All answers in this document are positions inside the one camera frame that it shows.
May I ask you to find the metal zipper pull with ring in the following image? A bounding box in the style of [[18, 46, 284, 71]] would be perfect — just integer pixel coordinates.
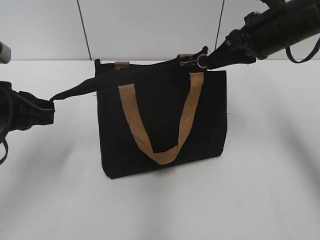
[[179, 53, 208, 69]]

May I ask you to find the black canvas tote bag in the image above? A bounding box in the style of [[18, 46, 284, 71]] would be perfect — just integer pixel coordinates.
[[51, 47, 228, 179]]

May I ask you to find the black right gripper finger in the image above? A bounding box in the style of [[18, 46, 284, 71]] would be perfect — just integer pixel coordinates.
[[207, 37, 248, 68], [207, 41, 242, 70]]

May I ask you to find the grey cylindrical object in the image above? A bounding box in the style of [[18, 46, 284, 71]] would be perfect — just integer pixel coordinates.
[[0, 41, 12, 64]]

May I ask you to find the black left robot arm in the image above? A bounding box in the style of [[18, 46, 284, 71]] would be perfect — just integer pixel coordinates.
[[0, 81, 55, 134]]

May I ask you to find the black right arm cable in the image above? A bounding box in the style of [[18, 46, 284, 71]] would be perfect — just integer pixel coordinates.
[[286, 37, 320, 64]]

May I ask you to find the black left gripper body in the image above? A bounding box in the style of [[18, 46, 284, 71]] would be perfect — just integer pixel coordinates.
[[9, 86, 55, 130]]

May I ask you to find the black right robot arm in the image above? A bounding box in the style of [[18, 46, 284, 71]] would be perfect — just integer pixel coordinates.
[[197, 0, 320, 70]]

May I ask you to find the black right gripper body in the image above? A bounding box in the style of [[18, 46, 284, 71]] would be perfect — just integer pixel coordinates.
[[225, 11, 262, 64]]

